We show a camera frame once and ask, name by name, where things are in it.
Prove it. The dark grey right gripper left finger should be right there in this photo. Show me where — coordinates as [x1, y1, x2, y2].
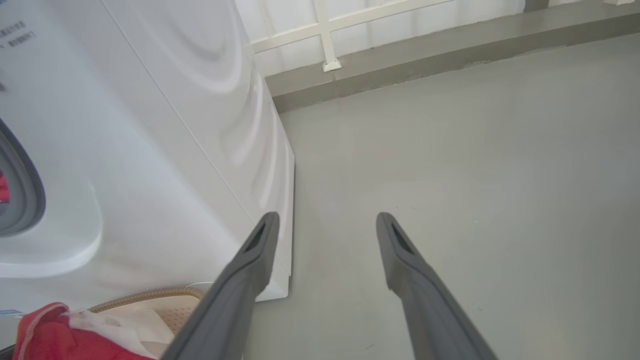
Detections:
[161, 212, 281, 360]

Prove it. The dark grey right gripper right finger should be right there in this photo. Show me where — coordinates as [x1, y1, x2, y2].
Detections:
[376, 212, 498, 360]

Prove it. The red garment with white trim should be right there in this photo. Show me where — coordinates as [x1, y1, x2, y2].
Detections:
[12, 302, 176, 360]

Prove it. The cream perforated laundry basket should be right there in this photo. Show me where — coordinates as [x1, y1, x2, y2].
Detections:
[87, 286, 216, 360]

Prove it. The white front-load washing machine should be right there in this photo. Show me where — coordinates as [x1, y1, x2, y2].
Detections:
[0, 0, 296, 331]

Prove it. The grey rubber door gasket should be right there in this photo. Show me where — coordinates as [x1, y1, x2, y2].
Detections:
[0, 120, 47, 238]

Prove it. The white metal railing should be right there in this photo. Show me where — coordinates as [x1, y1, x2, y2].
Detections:
[250, 0, 640, 73]

